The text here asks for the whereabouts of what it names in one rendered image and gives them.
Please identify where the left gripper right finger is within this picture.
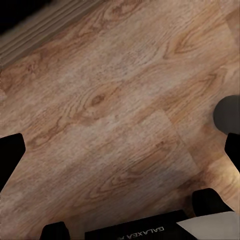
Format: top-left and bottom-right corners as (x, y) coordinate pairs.
(224, 132), (240, 172)

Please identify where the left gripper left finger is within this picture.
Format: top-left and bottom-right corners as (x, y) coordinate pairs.
(0, 133), (25, 192)

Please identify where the trash can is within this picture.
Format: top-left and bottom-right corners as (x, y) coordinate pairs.
(213, 94), (240, 135)

